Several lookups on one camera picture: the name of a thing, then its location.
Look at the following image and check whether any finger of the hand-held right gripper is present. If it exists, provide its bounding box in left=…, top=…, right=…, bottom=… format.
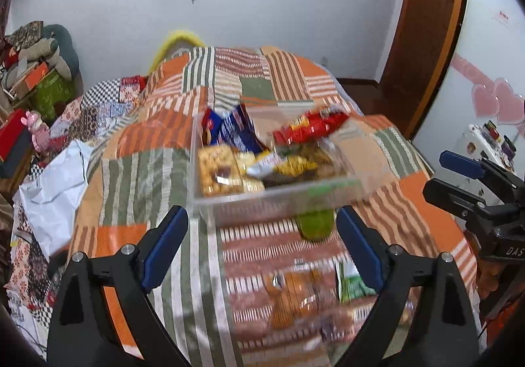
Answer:
left=439, top=150, right=521, bottom=204
left=422, top=178, right=521, bottom=229

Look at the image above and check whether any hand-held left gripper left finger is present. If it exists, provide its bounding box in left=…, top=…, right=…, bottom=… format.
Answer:
left=47, top=205, right=191, bottom=367

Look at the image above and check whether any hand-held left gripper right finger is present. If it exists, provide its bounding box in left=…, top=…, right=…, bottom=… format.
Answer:
left=334, top=205, right=480, bottom=367

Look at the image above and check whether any clear plastic container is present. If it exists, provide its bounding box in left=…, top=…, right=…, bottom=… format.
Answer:
left=189, top=102, right=390, bottom=228

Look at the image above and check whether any nut pastry packet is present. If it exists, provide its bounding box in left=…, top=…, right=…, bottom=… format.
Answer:
left=198, top=144, right=244, bottom=195

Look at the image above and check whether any clear bag of fried snacks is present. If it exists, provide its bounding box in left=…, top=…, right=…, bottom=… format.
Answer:
left=283, top=141, right=349, bottom=181

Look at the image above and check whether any square sponge cake packet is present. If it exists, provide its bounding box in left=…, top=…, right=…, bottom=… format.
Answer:
left=236, top=151, right=267, bottom=192

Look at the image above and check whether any yellow noodle snack packet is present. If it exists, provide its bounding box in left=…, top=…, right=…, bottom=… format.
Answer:
left=246, top=151, right=321, bottom=179

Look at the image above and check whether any red snack packet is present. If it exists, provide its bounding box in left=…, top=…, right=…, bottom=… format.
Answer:
left=271, top=106, right=351, bottom=146

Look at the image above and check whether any blue white snack packet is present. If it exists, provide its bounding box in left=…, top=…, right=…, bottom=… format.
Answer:
left=201, top=104, right=267, bottom=154

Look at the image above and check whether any white appliance with stickers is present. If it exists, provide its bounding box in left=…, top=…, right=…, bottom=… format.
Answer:
left=461, top=123, right=525, bottom=187

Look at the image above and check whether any green white snack packet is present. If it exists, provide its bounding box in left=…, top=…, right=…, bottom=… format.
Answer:
left=336, top=260, right=380, bottom=304

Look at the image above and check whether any orange cloth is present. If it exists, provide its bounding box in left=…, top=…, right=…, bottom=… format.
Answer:
left=476, top=256, right=525, bottom=335

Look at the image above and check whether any pink heart sticker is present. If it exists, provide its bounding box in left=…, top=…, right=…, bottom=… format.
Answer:
left=451, top=53, right=525, bottom=125

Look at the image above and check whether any bread packet with white label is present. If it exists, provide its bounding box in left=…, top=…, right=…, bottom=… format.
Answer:
left=262, top=269, right=341, bottom=331

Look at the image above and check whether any striped patchwork blanket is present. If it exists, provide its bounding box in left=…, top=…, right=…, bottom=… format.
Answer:
left=68, top=45, right=480, bottom=367

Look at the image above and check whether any white plastic bag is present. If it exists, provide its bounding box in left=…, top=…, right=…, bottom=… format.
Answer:
left=18, top=139, right=95, bottom=261

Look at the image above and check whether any wooden door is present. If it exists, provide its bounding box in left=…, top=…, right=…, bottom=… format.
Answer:
left=379, top=0, right=470, bottom=142

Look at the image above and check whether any checkered patchwork quilt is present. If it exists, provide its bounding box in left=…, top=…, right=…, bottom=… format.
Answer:
left=6, top=76, right=148, bottom=351

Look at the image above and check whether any pink plush toy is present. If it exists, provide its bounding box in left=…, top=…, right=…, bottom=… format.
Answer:
left=25, top=110, right=52, bottom=154

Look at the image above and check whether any red box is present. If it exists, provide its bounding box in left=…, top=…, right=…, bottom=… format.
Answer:
left=0, top=108, right=35, bottom=179

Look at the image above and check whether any green patterned box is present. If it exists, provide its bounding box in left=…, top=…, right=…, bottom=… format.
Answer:
left=31, top=74, right=78, bottom=123

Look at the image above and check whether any yellow hoop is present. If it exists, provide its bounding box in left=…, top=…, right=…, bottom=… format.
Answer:
left=148, top=28, right=206, bottom=72

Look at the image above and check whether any orange cardboard box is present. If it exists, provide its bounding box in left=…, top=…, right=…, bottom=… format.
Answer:
left=8, top=61, right=54, bottom=99

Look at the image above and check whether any grey knitted cushion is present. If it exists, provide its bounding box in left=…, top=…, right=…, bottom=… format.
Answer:
left=10, top=39, right=72, bottom=76

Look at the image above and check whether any patterned folded blanket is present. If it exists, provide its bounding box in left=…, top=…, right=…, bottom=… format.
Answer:
left=6, top=21, right=46, bottom=50

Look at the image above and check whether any small pink white wall label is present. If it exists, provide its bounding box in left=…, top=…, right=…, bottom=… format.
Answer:
left=490, top=8, right=513, bottom=27

